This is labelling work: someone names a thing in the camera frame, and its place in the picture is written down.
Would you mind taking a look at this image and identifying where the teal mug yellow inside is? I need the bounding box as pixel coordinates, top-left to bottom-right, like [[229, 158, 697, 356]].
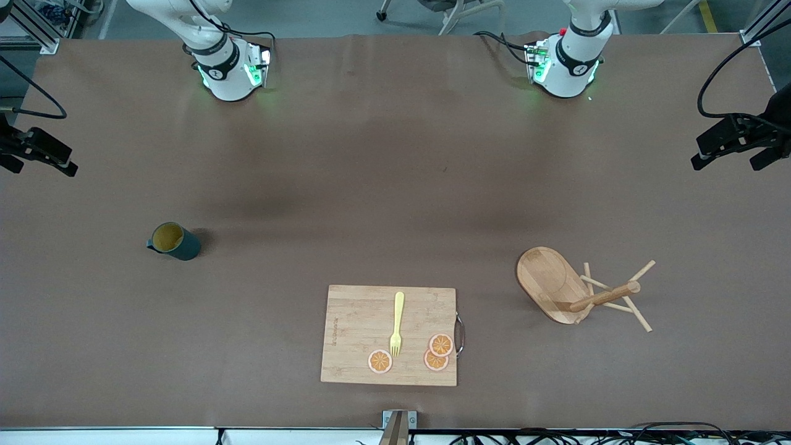
[[146, 222, 202, 261]]

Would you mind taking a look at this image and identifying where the wooden mug tree rack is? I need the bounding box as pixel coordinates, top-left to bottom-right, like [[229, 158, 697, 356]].
[[516, 246, 656, 333]]

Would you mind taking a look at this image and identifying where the grey office chair base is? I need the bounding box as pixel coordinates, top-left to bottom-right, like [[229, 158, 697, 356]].
[[377, 0, 505, 36]]

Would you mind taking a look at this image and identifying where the yellow plastic fork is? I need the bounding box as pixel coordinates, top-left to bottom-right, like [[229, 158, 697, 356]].
[[389, 292, 406, 358]]

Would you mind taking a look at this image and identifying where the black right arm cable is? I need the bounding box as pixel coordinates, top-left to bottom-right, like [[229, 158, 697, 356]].
[[0, 57, 67, 120]]

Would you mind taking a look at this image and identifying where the aluminium frame post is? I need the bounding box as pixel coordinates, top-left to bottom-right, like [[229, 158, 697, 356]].
[[0, 0, 61, 55], [739, 0, 791, 48]]

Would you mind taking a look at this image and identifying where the black right base cable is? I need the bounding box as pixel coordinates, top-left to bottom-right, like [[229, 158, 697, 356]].
[[185, 0, 277, 56]]

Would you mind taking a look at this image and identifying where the black base cable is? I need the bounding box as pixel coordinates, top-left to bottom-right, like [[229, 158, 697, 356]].
[[475, 31, 533, 66], [185, 0, 277, 56]]

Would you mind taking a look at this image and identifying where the black left base cable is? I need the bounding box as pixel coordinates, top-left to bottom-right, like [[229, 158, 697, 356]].
[[475, 31, 533, 66]]

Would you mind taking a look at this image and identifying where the black cable bundle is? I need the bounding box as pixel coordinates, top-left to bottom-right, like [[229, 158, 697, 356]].
[[450, 422, 791, 445]]

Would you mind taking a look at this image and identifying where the bamboo cutting board metal handle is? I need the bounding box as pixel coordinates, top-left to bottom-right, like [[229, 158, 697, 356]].
[[320, 284, 465, 388]]

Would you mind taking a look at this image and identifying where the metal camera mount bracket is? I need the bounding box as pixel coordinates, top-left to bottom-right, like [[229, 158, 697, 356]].
[[378, 410, 417, 445]]

